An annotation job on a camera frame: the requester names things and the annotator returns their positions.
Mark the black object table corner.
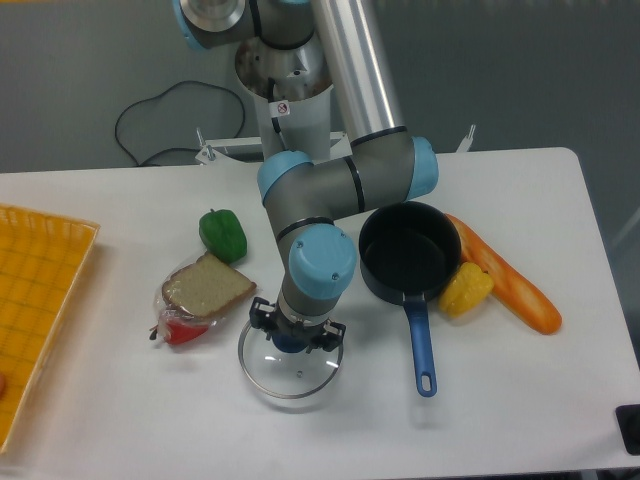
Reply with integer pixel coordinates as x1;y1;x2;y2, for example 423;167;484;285
615;404;640;456

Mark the wrapped bread slice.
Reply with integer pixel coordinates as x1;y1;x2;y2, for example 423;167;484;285
156;253;257;325

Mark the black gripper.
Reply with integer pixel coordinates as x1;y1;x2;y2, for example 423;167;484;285
249;296;346;352

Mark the white table bracket right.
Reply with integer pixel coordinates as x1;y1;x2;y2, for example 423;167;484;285
456;124;476;153

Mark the yellow bell pepper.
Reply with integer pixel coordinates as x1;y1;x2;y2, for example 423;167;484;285
438;262;495;318

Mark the glass lid blue knob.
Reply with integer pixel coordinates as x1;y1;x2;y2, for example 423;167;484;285
238;322;344;400

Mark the orange baguette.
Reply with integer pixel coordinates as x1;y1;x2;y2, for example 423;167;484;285
447;214;562;335

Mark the green bell pepper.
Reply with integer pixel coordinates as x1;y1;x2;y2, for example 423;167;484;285
199;209;248;264

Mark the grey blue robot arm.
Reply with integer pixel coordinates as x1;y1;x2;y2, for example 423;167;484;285
174;1;438;353

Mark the dark blue saucepan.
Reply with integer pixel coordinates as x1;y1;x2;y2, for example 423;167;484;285
358;201;461;398

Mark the red bell pepper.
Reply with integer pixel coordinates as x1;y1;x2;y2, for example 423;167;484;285
149;316;209;346

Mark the black cable on floor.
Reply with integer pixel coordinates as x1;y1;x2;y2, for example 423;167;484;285
114;80;247;168

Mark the yellow plastic basket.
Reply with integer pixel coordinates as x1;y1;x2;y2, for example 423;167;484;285
1;204;100;452

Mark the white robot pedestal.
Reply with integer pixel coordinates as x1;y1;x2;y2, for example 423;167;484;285
195;35;343;164

